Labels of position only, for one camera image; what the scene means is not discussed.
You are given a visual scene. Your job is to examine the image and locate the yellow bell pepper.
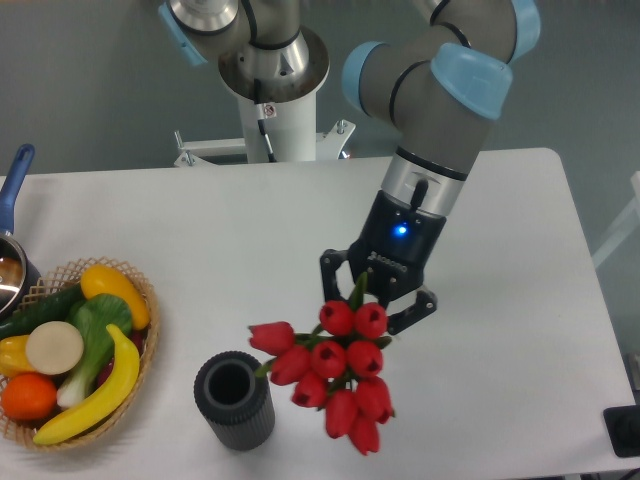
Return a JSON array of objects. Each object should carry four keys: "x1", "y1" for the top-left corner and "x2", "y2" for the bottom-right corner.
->
[{"x1": 0, "y1": 335, "x2": 36, "y2": 378}]

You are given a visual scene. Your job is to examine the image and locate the beige round disc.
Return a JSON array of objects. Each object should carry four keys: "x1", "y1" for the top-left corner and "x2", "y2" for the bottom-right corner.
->
[{"x1": 25, "y1": 321, "x2": 84, "y2": 375}]

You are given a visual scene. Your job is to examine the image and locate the green cucumber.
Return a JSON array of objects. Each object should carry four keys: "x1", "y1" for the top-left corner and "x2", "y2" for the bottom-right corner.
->
[{"x1": 1, "y1": 284, "x2": 85, "y2": 340}]

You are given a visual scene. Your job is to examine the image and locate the red fruit in basket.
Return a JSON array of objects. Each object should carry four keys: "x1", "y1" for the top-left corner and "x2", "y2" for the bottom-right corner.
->
[{"x1": 95, "y1": 330, "x2": 146, "y2": 387}]

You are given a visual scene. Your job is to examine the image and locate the white frame at right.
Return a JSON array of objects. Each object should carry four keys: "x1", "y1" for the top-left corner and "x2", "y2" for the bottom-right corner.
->
[{"x1": 591, "y1": 171, "x2": 639, "y2": 269}]

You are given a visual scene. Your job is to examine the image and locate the red tulip bouquet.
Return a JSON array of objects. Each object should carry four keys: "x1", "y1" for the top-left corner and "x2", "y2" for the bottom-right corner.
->
[{"x1": 249, "y1": 273, "x2": 395, "y2": 456}]

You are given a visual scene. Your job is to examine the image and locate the yellow banana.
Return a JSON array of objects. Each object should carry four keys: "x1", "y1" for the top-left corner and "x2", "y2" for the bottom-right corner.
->
[{"x1": 33, "y1": 324, "x2": 140, "y2": 446}]

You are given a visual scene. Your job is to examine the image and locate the black device at table edge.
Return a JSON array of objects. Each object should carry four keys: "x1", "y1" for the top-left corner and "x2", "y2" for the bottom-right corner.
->
[{"x1": 603, "y1": 405, "x2": 639, "y2": 458}]

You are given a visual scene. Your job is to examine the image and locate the woven wicker basket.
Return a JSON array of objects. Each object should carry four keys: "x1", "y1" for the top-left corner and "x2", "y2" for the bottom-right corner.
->
[{"x1": 1, "y1": 257, "x2": 160, "y2": 452}]

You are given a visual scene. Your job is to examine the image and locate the dark grey ribbed vase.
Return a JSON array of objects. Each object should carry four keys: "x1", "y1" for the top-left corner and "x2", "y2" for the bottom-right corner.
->
[{"x1": 193, "y1": 351, "x2": 276, "y2": 451}]

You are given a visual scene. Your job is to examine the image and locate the green bok choy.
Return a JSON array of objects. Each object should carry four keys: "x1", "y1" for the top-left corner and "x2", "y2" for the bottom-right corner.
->
[{"x1": 57, "y1": 294, "x2": 132, "y2": 410}]

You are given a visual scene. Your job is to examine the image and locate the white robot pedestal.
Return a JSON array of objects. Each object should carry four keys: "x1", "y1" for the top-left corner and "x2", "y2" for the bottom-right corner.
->
[{"x1": 172, "y1": 24, "x2": 357, "y2": 168}]

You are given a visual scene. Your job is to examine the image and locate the yellow lemon squash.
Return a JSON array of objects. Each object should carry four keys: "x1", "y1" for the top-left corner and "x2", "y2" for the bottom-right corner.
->
[{"x1": 80, "y1": 264, "x2": 150, "y2": 331}]

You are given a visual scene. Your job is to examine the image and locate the orange fruit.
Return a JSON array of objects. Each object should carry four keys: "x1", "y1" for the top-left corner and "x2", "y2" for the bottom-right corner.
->
[{"x1": 1, "y1": 373, "x2": 57, "y2": 421}]

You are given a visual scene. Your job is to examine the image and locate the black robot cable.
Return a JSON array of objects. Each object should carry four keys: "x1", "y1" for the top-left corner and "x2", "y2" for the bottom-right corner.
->
[{"x1": 253, "y1": 78, "x2": 278, "y2": 164}]

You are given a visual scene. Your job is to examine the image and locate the blue handled saucepan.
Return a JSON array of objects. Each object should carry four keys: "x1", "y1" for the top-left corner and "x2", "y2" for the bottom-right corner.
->
[{"x1": 1, "y1": 144, "x2": 40, "y2": 320}]

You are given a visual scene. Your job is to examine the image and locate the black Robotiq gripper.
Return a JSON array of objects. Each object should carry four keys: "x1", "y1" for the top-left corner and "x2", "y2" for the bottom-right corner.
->
[{"x1": 319, "y1": 190, "x2": 446, "y2": 335}]

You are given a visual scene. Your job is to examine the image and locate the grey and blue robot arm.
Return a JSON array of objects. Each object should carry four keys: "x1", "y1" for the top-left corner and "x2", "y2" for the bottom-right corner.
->
[{"x1": 158, "y1": 1, "x2": 541, "y2": 334}]

